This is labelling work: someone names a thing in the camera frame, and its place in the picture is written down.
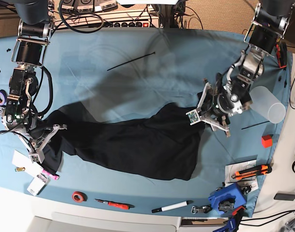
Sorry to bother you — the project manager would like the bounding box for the black white marker pen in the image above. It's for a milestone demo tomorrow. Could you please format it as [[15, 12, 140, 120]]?
[[152, 200, 194, 214]]

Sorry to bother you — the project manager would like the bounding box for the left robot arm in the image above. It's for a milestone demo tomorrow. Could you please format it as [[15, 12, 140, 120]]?
[[186, 0, 295, 136]]

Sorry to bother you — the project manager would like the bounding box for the short black cable tie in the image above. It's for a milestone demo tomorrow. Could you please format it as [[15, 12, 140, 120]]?
[[241, 121, 270, 130]]

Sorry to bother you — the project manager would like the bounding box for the red tape roll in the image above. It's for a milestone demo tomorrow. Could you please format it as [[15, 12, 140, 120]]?
[[72, 191, 87, 203]]

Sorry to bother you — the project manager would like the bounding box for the paper sheet under knife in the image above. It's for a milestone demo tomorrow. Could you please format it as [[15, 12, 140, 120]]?
[[225, 159, 259, 191]]

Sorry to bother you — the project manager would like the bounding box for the black power strip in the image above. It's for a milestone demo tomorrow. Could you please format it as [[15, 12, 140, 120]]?
[[103, 20, 157, 28]]

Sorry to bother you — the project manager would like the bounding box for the light blue table cloth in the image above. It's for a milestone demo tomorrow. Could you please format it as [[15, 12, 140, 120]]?
[[0, 28, 293, 218]]

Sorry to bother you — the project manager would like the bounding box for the long black cable tie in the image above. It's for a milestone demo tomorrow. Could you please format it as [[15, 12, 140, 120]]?
[[107, 52, 156, 71]]

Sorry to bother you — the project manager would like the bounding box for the white paper card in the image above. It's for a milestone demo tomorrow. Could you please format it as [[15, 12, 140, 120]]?
[[12, 150, 43, 177]]

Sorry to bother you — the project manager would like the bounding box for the gold battery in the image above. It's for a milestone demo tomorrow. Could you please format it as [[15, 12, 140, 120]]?
[[15, 167, 25, 172]]

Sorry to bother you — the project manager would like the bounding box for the metal carabiner clip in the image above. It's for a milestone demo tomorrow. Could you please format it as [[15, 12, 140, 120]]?
[[191, 205, 212, 214]]

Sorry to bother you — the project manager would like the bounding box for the orange black tool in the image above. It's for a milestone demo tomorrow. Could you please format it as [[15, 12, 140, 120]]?
[[276, 42, 287, 69]]

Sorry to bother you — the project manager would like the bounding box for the black t-shirt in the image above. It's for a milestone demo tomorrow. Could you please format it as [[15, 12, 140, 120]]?
[[41, 102, 205, 181]]

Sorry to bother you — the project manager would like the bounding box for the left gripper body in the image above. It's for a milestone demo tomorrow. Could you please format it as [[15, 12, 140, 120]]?
[[186, 78, 252, 137]]

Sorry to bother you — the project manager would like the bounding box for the orange black utility knife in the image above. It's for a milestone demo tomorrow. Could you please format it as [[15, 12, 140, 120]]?
[[231, 164, 272, 181]]

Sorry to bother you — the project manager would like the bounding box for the blue plastic box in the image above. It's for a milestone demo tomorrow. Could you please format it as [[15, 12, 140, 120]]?
[[208, 183, 247, 216]]

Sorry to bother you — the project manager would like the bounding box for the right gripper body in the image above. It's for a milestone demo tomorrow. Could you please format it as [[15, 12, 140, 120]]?
[[0, 114, 67, 163]]

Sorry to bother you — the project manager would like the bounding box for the pink package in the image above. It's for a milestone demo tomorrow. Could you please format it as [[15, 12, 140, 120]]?
[[42, 169, 59, 180]]

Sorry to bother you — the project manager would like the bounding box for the red cube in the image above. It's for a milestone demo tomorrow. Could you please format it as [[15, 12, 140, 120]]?
[[261, 134, 273, 148]]

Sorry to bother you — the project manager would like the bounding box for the black power adapter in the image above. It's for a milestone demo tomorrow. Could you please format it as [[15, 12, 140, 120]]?
[[273, 193, 295, 201]]

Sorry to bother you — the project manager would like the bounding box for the red screwdriver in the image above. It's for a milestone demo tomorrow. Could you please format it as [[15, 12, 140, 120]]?
[[95, 199, 134, 210]]

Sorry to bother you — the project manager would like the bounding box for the white small box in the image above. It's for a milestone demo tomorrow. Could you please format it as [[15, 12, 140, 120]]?
[[27, 177, 49, 196]]

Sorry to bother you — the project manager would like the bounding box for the blue black clamp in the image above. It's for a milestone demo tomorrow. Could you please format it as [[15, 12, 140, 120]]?
[[213, 206, 246, 232]]

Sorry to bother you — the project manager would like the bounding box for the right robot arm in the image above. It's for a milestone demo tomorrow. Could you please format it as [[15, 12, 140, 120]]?
[[0, 0, 66, 163]]

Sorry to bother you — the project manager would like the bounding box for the purple tape roll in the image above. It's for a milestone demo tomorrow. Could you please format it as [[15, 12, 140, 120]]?
[[0, 89, 7, 106]]

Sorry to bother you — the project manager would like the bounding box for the frosted plastic cup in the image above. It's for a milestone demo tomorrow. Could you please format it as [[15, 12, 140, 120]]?
[[250, 86, 286, 124]]

